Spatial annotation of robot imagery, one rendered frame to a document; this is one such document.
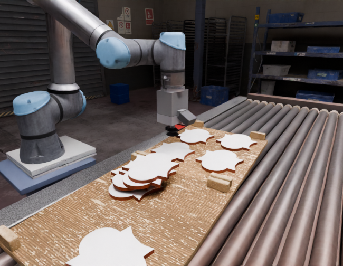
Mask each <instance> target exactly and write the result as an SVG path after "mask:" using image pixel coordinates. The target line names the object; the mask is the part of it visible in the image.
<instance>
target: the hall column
mask: <svg viewBox="0 0 343 266"><path fill-rule="evenodd" d="M205 6H206V0H196V7H195V41H194V73H193V80H194V88H193V98H189V101H192V102H200V100H201V99H200V98H201V95H200V94H201V87H202V76H203V53H204V30H205Z"/></svg>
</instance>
